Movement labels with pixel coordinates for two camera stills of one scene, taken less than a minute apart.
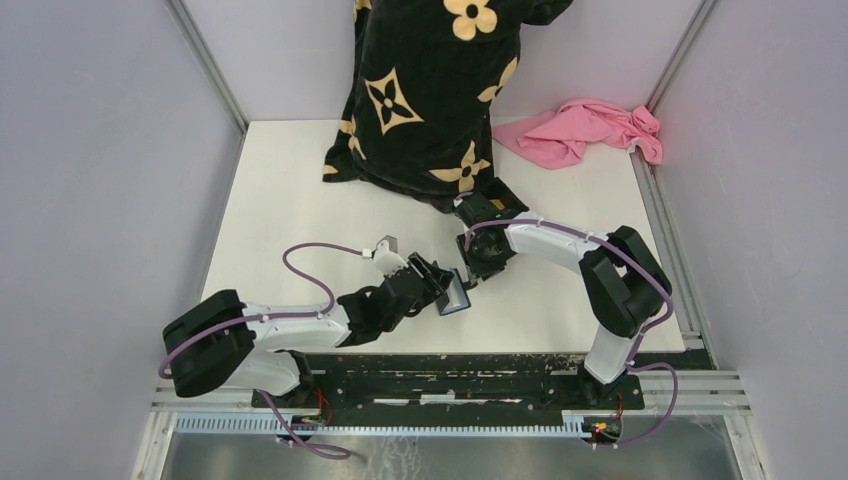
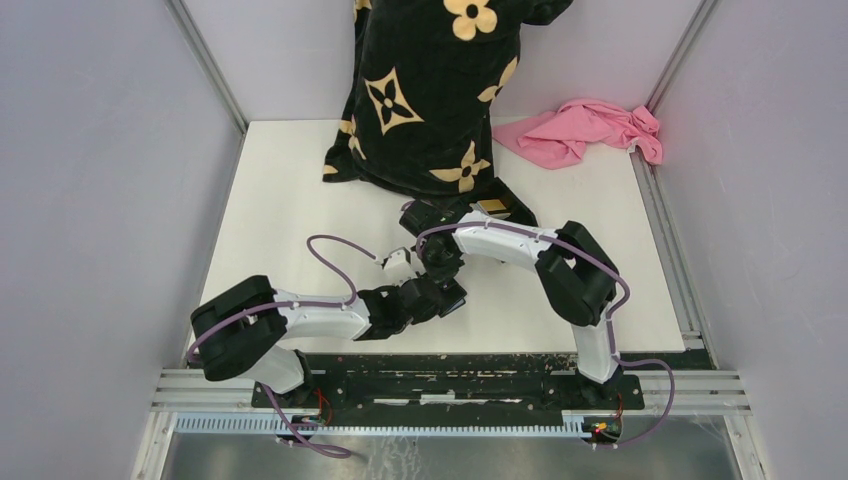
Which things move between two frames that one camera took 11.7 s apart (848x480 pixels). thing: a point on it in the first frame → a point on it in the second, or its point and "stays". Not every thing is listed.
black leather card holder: [455, 298] stays
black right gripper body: [479, 259] → [440, 268]
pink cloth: [561, 137] stays
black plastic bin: [512, 204] stays
